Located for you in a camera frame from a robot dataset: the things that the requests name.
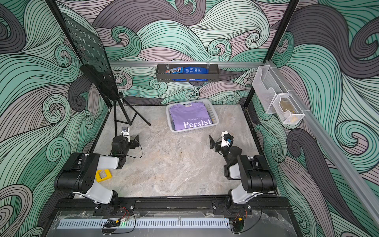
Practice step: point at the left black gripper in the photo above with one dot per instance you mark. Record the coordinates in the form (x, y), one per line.
(133, 144)

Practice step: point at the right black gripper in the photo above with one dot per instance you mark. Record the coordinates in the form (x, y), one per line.
(217, 143)

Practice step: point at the purple Persist t-shirt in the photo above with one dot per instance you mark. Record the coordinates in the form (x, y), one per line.
(188, 116)

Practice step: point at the white perforated plastic basket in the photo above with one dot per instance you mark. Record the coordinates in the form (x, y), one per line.
(211, 111)

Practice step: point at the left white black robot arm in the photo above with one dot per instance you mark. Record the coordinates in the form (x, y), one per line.
(78, 175)

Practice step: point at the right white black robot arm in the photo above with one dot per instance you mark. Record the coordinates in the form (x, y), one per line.
(253, 172)

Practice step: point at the yellow plastic triangle tool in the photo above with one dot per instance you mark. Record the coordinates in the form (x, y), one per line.
(103, 175)

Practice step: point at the blue candy packet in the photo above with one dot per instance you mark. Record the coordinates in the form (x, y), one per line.
(187, 70)

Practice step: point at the black perforated music stand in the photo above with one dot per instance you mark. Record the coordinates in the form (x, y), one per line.
(95, 65)

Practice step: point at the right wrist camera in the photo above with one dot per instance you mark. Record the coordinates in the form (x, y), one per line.
(227, 139)

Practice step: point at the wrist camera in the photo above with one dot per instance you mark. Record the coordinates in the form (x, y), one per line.
(125, 133)
(227, 139)

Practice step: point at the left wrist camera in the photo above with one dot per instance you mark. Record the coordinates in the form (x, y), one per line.
(125, 133)

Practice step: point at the black wall tray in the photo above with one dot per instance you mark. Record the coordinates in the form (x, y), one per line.
(213, 75)

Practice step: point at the white slotted cable duct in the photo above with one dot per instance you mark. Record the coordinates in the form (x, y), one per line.
(148, 223)

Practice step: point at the clear plastic wall bin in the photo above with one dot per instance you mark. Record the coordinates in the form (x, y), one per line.
(267, 89)

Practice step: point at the small clear wall bin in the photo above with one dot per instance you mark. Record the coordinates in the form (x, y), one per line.
(285, 109)

